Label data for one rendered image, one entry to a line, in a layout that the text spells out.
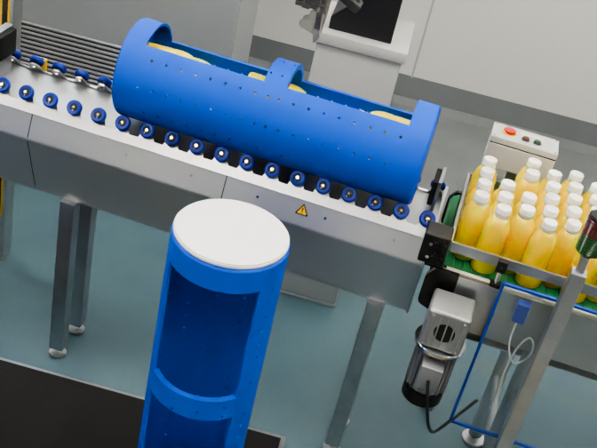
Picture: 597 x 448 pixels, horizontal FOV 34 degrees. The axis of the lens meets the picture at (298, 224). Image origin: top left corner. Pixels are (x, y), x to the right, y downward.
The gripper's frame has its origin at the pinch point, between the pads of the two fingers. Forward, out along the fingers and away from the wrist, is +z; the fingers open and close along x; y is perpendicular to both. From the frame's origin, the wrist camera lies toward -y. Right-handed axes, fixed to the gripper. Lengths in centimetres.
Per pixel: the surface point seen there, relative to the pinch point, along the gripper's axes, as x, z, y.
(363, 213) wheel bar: 10.9, 41.1, -25.0
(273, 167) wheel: 9.7, 36.3, 2.8
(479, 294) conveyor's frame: 22, 47, -61
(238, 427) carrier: 61, 83, -12
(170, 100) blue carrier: 13.6, 23.7, 33.6
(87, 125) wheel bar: 11, 41, 58
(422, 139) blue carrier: 9.8, 14.6, -34.5
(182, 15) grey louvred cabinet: -142, 65, 84
